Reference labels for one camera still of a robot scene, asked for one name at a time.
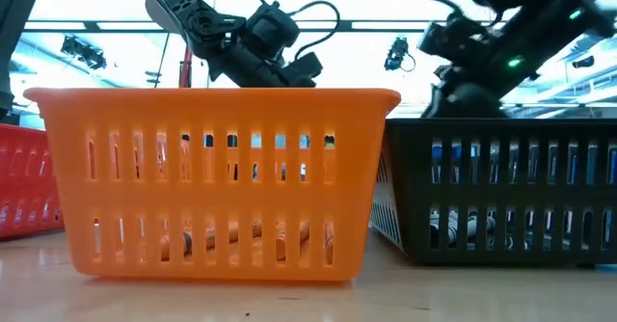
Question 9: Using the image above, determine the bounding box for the red desk lamp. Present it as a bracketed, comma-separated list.
[144, 0, 195, 89]

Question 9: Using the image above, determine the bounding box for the orange plastic basket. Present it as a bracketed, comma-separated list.
[22, 87, 402, 282]

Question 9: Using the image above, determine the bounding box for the black lamp cable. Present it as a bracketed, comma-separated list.
[153, 32, 171, 89]

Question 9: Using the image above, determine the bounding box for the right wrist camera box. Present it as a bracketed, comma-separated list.
[417, 13, 488, 66]

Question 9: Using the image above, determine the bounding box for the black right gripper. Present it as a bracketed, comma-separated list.
[423, 64, 531, 119]

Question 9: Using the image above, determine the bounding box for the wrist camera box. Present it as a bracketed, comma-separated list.
[243, 2, 301, 49]
[417, 13, 488, 66]

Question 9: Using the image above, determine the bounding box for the orange crayon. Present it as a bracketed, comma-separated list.
[159, 221, 264, 262]
[275, 220, 312, 261]
[322, 221, 335, 266]

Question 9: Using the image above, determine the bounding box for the black ceiling spotlight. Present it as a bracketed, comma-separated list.
[571, 54, 597, 70]
[384, 36, 416, 73]
[60, 36, 108, 71]

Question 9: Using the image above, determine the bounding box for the red plastic basket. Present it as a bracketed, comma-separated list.
[0, 122, 67, 241]

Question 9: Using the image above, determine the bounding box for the black plastic basket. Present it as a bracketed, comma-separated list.
[369, 117, 617, 267]

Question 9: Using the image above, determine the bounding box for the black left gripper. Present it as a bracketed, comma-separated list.
[209, 46, 324, 90]

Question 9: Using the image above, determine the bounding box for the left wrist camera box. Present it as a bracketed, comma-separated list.
[243, 2, 301, 49]

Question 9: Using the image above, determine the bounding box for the black crayon grey wrapper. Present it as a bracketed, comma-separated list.
[428, 213, 459, 246]

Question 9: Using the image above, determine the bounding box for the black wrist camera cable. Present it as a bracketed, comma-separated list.
[250, 0, 341, 63]

